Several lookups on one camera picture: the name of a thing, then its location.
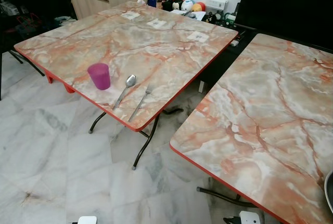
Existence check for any small white paper card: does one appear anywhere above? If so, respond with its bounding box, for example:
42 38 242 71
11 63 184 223
147 19 168 29
187 31 210 43
121 11 141 20

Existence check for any black cluttered shelf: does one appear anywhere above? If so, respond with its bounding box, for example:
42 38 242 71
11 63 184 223
0 0 71 53

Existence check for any round steel plate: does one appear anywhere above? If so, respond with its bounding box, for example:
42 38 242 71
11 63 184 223
325 172 333 213

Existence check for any white socket box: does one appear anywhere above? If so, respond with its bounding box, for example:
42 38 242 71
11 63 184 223
205 0 228 12

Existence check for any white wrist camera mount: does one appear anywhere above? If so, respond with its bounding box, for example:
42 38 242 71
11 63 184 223
239 210 264 224
77 216 98 224

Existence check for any silver metal spoon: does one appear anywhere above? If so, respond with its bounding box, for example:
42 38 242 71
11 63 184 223
112 74 137 111

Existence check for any tall black cabinet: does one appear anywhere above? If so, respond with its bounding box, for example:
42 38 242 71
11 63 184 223
235 0 333 54

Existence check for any silver metal fork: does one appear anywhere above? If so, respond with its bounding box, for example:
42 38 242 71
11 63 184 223
128 84 153 123

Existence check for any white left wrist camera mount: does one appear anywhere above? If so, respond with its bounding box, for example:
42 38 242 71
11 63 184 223
77 216 98 224

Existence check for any black round toy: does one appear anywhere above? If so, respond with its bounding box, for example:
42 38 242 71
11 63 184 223
162 0 184 11

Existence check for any white blue round toy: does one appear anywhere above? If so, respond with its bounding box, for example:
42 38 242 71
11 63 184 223
182 0 195 12

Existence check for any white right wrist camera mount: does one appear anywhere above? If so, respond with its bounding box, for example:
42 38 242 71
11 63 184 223
239 210 264 224

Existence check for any purple plastic cup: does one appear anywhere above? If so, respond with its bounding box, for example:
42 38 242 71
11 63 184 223
87 63 111 91

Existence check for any marble-pattern folding table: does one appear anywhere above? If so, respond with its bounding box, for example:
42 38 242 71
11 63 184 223
170 33 333 224
13 1 239 170

